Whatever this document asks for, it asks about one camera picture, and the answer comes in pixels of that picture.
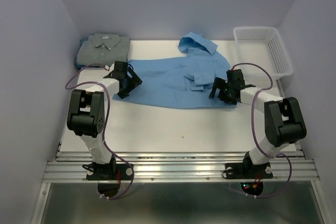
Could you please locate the light blue long sleeve shirt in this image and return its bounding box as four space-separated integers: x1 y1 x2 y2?
123 32 232 109

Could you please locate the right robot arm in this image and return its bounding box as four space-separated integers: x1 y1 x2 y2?
209 69 307 177

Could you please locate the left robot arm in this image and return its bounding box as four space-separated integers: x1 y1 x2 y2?
65 61 142 179

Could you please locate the folded blue shirt under grey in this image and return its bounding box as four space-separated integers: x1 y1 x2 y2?
74 37 88 69

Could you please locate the white plastic basket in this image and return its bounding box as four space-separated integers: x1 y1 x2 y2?
233 26 293 80

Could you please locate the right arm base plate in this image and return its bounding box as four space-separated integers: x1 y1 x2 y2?
222 163 273 180

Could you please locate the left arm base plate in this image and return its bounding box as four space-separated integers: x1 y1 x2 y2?
82 163 133 181

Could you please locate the aluminium rail frame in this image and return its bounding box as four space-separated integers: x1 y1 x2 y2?
43 119 322 183

